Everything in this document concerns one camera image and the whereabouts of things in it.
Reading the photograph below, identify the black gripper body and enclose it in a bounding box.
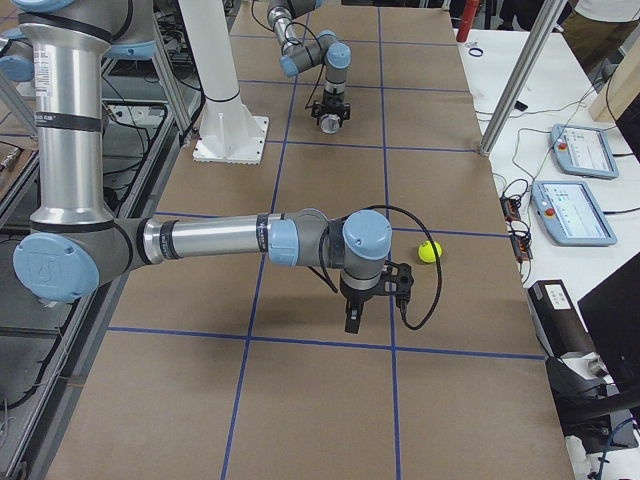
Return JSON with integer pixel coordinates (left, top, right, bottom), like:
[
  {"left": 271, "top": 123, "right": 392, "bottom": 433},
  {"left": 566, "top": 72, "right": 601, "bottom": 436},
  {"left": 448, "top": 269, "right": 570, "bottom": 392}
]
[
  {"left": 320, "top": 91, "right": 346, "bottom": 115},
  {"left": 340, "top": 277, "right": 385, "bottom": 303}
]

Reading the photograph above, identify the white blue tennis ball can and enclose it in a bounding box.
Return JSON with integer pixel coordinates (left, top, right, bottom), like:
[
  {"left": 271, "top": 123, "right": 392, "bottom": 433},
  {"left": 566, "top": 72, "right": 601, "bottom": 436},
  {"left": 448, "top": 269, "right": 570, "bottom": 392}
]
[{"left": 319, "top": 114, "right": 342, "bottom": 134}]

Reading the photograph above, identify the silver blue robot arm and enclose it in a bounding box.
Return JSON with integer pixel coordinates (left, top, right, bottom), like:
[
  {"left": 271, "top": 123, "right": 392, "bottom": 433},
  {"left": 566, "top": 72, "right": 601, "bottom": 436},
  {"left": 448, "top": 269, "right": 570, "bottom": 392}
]
[
  {"left": 267, "top": 1, "right": 351, "bottom": 134},
  {"left": 12, "top": 1, "right": 400, "bottom": 334}
]

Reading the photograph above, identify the Roland Garros tennis ball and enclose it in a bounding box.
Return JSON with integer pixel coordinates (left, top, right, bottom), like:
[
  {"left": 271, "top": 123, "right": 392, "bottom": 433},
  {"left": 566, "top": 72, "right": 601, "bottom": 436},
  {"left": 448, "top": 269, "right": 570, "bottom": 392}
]
[{"left": 418, "top": 241, "right": 443, "bottom": 264}]

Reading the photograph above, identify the orange black electronics module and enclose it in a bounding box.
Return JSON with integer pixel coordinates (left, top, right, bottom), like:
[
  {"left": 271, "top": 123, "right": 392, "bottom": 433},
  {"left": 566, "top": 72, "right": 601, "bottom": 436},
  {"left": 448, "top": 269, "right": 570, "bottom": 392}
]
[{"left": 500, "top": 196, "right": 521, "bottom": 222}]

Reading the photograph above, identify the black box with label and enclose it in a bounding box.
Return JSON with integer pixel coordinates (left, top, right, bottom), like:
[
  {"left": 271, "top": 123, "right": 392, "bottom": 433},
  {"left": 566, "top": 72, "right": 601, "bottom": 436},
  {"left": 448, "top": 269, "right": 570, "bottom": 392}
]
[{"left": 527, "top": 279, "right": 595, "bottom": 358}]

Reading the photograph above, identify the near teach pendant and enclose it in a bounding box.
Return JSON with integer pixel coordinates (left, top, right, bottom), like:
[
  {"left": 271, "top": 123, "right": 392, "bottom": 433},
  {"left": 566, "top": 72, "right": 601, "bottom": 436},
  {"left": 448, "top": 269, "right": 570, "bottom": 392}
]
[{"left": 531, "top": 180, "right": 617, "bottom": 247}]

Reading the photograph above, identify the teach pendant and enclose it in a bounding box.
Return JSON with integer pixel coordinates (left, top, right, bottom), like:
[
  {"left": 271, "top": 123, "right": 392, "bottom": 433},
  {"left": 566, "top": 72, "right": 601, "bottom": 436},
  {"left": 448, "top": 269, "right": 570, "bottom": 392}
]
[
  {"left": 550, "top": 124, "right": 619, "bottom": 180},
  {"left": 531, "top": 180, "right": 617, "bottom": 247}
]

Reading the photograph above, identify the far teach pendant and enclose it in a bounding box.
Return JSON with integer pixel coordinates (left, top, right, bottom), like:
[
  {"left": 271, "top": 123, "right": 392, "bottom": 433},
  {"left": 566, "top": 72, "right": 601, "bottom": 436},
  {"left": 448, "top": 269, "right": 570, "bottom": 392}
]
[{"left": 550, "top": 124, "right": 619, "bottom": 180}]

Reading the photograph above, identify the black monitor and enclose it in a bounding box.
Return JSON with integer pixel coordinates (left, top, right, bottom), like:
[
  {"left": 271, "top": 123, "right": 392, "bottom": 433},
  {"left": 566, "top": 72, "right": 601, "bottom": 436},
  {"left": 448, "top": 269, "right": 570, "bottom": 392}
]
[{"left": 578, "top": 254, "right": 639, "bottom": 389}]

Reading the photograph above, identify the seated person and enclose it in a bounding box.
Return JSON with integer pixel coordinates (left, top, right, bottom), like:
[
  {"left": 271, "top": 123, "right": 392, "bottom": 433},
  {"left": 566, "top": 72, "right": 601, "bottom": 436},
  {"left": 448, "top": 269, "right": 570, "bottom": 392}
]
[{"left": 562, "top": 0, "right": 639, "bottom": 74}]

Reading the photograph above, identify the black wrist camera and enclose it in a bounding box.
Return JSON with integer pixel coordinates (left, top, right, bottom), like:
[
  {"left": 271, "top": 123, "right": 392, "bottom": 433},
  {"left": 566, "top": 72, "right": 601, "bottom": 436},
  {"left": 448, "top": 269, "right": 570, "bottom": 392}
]
[{"left": 381, "top": 261, "right": 414, "bottom": 308}]

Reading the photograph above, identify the black camera cable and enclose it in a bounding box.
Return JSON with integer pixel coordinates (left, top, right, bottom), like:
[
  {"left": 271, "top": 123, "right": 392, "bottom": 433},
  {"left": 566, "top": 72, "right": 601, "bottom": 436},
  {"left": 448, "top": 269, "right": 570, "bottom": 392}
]
[{"left": 360, "top": 203, "right": 444, "bottom": 331}]

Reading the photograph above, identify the white pedestal column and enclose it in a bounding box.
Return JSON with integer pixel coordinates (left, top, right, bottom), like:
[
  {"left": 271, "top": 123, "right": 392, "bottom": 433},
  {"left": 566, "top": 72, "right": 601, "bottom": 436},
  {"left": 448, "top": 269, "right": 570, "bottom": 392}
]
[{"left": 179, "top": 0, "right": 269, "bottom": 164}]

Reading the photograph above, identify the aluminium frame post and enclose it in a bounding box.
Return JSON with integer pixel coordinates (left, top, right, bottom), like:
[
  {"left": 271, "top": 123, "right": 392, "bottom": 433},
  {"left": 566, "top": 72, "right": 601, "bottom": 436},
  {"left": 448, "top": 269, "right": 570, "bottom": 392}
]
[{"left": 478, "top": 0, "right": 566, "bottom": 157}]

